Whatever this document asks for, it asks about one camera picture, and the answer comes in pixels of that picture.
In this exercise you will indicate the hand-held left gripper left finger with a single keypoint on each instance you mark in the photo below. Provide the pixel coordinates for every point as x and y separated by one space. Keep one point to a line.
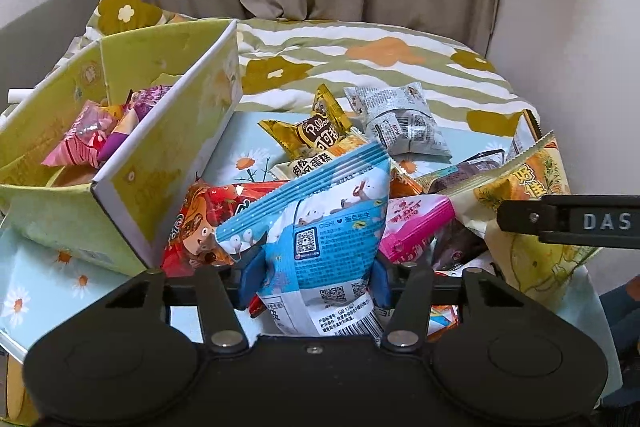
251 279

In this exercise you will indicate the light blue floral tablecloth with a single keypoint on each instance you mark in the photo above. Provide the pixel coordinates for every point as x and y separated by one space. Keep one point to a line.
45 267

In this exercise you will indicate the gold brown snack packet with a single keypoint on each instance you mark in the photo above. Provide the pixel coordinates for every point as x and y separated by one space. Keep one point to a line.
315 132

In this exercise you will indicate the green striped floral blanket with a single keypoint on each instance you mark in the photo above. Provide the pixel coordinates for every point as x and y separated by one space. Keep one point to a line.
400 52

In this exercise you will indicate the large yellow snack packet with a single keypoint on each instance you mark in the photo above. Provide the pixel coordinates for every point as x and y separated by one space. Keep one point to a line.
530 177

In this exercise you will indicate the dark purple snack packet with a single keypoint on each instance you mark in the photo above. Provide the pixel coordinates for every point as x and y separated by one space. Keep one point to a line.
455 247

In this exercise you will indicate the dark brown snack packet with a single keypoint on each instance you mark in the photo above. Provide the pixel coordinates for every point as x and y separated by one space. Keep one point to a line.
465 169

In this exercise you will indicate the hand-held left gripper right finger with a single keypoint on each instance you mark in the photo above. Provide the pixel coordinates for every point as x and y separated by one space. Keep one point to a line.
382 283

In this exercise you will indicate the grey newsprint snack packet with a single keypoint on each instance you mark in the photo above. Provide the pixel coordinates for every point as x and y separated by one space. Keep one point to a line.
405 122

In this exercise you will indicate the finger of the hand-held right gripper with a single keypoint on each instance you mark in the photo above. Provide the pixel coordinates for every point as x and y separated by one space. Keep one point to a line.
522 217

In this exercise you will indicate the light blue snack packet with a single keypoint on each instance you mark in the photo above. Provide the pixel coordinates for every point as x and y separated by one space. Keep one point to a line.
325 227

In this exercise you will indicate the white paper roll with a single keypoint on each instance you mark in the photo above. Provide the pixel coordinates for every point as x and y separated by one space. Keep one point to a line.
20 95

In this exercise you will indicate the red cartoon snack packet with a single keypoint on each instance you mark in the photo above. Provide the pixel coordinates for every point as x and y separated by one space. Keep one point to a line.
200 217

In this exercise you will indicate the green cardboard box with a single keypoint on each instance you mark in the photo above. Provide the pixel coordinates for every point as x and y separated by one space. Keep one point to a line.
150 167

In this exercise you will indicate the bright pink snack packet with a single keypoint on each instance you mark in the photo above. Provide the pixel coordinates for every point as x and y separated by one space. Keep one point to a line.
410 227

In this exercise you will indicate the grey headboard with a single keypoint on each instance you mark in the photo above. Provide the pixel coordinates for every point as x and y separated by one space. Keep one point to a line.
40 37

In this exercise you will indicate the silver orange-edged snack packet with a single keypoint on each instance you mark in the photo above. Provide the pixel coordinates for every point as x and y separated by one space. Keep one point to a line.
522 137

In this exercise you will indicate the colourful small snack packet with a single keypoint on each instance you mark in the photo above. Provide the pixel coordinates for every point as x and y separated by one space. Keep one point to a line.
441 319

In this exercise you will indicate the dark blue cloth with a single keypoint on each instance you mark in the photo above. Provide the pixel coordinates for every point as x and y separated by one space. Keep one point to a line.
620 317

